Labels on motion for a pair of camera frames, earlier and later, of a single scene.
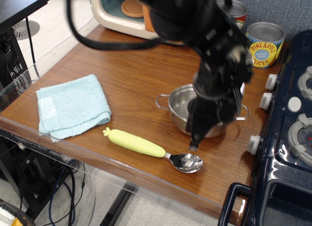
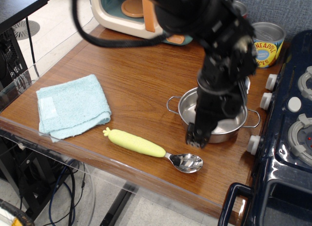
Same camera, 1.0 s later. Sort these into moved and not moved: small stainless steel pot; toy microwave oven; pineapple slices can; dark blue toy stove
Moved: small stainless steel pot
Not moved: dark blue toy stove; toy microwave oven; pineapple slices can
